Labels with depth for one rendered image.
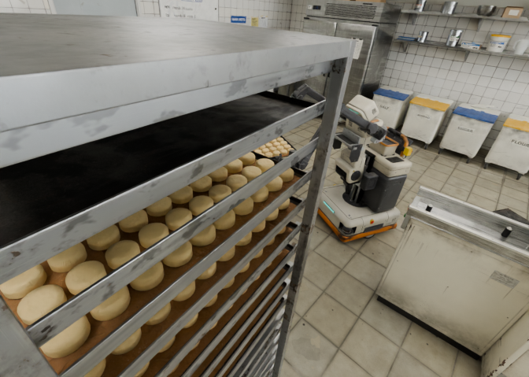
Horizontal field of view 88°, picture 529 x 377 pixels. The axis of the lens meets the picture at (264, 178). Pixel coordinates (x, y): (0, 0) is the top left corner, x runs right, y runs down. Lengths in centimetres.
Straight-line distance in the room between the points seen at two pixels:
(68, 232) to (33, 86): 13
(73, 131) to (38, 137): 2
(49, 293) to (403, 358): 210
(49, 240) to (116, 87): 14
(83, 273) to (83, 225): 21
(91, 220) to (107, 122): 9
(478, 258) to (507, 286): 20
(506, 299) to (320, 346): 110
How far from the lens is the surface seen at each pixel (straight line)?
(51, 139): 26
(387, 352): 228
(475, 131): 523
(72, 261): 53
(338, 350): 216
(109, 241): 54
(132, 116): 28
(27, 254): 29
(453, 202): 216
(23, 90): 21
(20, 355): 31
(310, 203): 76
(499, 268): 201
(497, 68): 574
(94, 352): 42
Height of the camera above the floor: 186
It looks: 32 degrees down
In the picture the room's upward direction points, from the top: 5 degrees clockwise
